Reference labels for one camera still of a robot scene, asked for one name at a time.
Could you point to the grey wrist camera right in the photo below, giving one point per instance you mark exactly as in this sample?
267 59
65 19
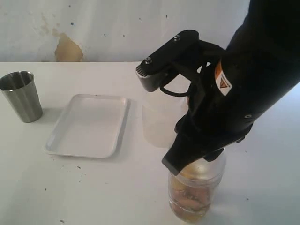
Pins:
181 49

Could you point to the gold and brown chocolates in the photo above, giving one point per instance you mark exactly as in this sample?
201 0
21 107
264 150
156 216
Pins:
190 193

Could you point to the translucent plastic container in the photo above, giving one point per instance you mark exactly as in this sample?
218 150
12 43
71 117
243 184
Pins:
160 113

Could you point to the white rectangular tray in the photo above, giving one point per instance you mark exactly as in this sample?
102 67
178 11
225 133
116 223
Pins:
90 126

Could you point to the stainless steel cup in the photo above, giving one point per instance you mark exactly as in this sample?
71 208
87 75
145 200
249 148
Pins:
20 91

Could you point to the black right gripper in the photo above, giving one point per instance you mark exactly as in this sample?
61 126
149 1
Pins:
209 124

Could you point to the clear plastic dome lid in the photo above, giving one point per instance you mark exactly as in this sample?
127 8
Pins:
211 166

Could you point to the clear glass with coins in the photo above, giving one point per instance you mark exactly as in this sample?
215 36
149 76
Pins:
191 204

